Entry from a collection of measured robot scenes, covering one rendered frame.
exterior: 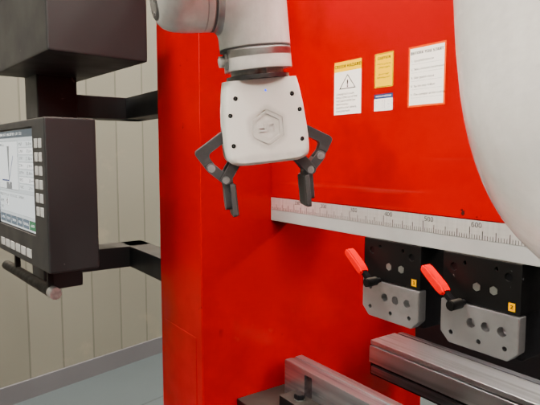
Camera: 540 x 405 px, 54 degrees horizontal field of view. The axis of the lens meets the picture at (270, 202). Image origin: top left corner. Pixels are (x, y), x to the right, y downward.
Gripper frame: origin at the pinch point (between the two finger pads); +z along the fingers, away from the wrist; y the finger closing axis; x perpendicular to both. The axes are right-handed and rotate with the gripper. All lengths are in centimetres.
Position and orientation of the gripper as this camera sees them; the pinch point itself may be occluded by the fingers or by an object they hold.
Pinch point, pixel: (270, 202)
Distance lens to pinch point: 65.6
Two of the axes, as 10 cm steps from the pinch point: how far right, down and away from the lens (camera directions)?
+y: 9.7, -1.3, 1.9
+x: -2.1, -1.6, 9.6
